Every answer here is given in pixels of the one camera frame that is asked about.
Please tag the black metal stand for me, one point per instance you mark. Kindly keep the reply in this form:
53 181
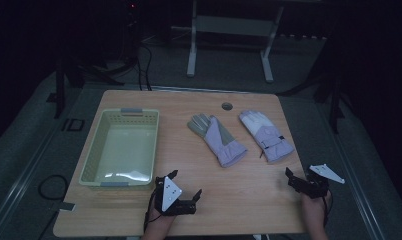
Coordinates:
59 90

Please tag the purple glove with grey palm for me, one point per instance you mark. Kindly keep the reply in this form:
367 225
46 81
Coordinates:
219 143

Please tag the person's right hand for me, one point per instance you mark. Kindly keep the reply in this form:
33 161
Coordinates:
314 213

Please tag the person's left hand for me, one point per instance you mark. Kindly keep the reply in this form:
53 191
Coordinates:
159 226

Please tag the black tripod stand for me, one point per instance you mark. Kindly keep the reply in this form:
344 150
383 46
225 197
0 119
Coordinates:
334 96

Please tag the pale green plastic basket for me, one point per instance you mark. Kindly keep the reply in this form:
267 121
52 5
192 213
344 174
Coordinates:
122 150

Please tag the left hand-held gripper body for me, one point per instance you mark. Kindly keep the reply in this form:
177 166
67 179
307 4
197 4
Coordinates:
170 195

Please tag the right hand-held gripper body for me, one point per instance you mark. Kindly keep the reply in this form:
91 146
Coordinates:
314 186

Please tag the white metal table frame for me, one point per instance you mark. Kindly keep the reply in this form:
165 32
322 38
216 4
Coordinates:
234 26

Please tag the purple glove with white fingers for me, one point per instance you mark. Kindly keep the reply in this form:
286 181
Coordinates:
267 135

